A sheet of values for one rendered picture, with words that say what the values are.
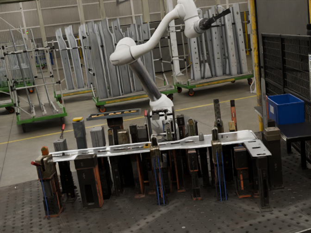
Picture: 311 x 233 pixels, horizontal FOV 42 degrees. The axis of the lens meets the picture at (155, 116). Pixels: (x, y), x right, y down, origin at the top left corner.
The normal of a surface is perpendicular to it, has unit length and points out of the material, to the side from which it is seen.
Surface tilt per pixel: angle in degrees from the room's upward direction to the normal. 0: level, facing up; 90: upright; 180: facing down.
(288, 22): 90
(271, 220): 0
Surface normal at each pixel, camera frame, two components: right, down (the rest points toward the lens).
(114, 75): 0.20, 0.11
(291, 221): -0.12, -0.97
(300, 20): -0.94, 0.18
